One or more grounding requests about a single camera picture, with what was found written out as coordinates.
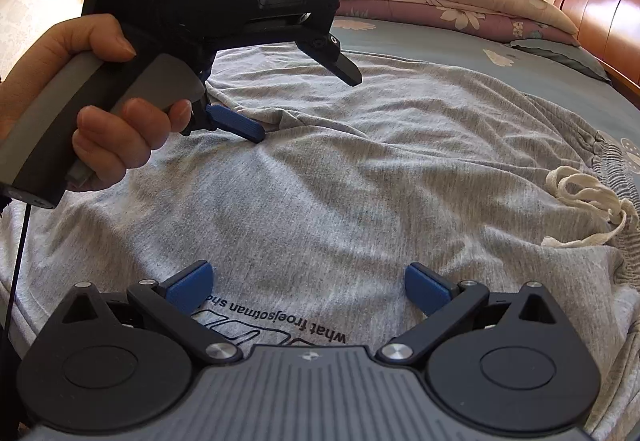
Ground grey sweatpants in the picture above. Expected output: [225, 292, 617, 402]
[0, 42, 640, 441]

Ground person's left hand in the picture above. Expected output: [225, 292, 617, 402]
[1, 14, 191, 192]

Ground pink floral folded quilt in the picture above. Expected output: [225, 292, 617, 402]
[337, 0, 578, 46]

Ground blue floral bed sheet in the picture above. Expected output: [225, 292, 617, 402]
[0, 15, 640, 372]

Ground orange wooden headboard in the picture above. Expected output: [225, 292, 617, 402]
[554, 0, 640, 105]

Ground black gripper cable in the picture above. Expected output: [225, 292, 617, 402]
[2, 199, 34, 337]

